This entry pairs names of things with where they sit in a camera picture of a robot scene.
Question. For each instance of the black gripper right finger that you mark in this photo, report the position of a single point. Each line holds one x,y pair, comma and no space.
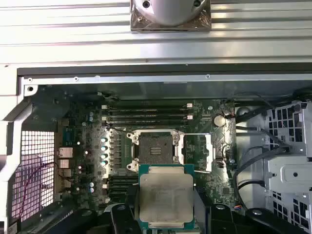
219,219

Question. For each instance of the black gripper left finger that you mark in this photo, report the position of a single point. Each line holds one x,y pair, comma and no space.
122,219

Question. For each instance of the green cpu silver lid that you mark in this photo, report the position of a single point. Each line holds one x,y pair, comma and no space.
165,195

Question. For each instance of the metal cpu socket cover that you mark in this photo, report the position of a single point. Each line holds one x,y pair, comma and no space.
209,151

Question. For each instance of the metal framed cpu socket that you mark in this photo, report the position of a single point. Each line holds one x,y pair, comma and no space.
153,146

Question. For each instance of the green motherboard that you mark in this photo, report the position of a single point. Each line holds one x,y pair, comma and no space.
200,190

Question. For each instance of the grey metal disk bay cage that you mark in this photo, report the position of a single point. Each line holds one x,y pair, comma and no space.
292,170

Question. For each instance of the round silver coin battery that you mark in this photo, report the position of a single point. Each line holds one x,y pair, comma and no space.
218,120

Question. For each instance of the black grey pc case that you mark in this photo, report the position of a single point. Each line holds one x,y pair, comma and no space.
146,80

